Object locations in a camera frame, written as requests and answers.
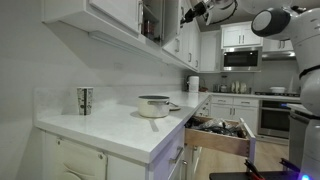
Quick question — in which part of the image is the red black hand tool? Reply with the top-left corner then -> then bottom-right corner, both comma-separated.
244,159 -> 268,180

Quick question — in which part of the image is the tall white cabinet door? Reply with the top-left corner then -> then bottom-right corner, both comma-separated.
199,30 -> 222,73

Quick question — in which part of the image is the open white wooden drawer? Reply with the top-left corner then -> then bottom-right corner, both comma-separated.
184,115 -> 257,165

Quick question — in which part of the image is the wire basket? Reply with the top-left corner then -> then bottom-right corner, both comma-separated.
198,78 -> 210,93

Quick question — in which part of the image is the white upper cabinet frame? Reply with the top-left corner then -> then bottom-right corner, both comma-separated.
41,0 -> 201,73

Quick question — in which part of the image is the white end cabinet panel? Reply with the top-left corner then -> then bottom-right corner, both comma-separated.
41,129 -> 148,180

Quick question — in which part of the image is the stainless range hood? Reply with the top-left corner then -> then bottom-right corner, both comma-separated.
261,50 -> 297,62

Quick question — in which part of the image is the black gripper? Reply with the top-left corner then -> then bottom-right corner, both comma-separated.
180,0 -> 210,25

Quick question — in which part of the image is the white cylindrical appliance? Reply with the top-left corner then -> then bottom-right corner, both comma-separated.
187,75 -> 200,94

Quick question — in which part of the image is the stainless steel microwave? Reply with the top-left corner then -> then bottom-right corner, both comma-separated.
220,46 -> 263,73

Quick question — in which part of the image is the stainless steel oven range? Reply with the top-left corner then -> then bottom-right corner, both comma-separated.
257,91 -> 303,139

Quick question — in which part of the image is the white drawer front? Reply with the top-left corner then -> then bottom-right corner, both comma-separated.
194,105 -> 212,118
145,125 -> 186,180
211,95 -> 234,106
233,97 -> 260,108

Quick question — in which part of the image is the grey island cabinet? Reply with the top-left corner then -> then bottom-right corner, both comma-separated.
287,103 -> 313,169

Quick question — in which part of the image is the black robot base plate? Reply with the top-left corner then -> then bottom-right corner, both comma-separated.
209,170 -> 303,180

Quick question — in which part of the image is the dark utensils pile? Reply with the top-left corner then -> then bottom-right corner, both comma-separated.
185,117 -> 248,139

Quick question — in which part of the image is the white pot with lid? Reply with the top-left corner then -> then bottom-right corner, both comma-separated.
269,86 -> 287,94

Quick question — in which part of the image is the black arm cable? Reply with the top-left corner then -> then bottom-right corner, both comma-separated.
213,0 -> 320,81

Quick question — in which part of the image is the cream pot with handle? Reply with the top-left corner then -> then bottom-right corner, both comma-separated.
137,95 -> 171,119

